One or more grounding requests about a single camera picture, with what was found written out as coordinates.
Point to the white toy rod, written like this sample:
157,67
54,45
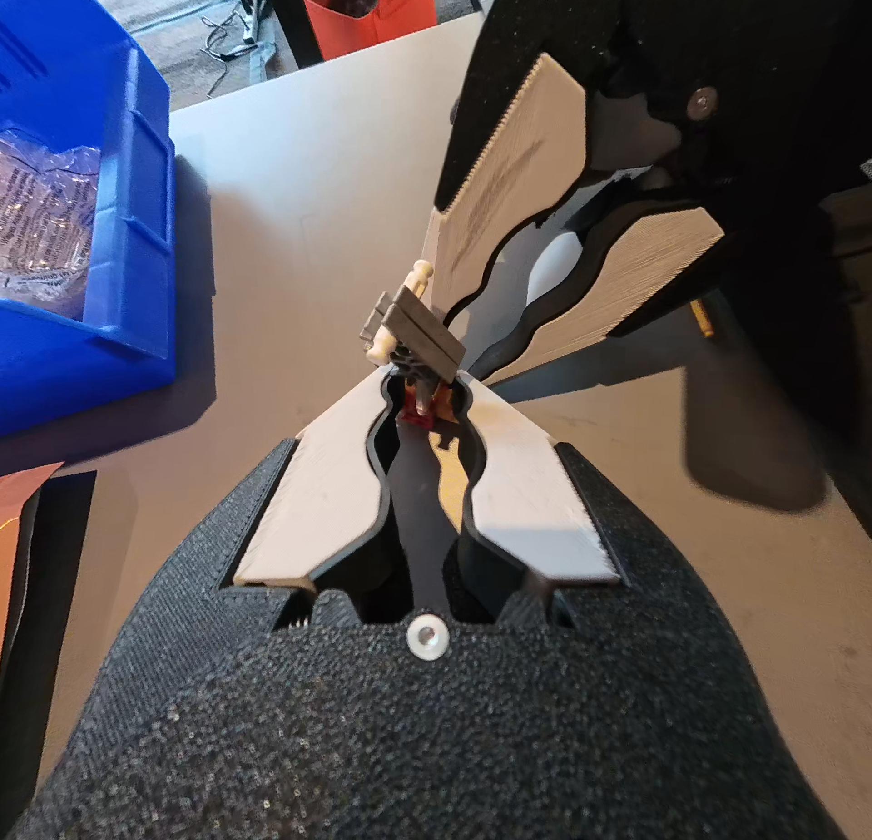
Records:
417,276

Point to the orange toy package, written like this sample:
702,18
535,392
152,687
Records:
17,527

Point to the clear bag of parts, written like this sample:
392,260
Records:
41,227

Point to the dark flat folder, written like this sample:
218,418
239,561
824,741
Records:
54,615

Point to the blue plastic bin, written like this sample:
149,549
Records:
122,309

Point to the short orange toy rod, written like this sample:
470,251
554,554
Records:
703,319

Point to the black dimpled pad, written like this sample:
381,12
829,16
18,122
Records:
817,377

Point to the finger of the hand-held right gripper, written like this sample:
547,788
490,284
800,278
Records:
511,172
633,268

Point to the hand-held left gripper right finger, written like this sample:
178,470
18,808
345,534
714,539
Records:
538,506

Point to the red toy connector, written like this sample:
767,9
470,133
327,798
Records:
415,411

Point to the black furniture leg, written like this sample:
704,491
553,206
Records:
289,16

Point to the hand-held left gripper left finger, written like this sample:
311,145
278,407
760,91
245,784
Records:
320,506

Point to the grey toy connector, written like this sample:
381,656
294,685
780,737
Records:
422,336

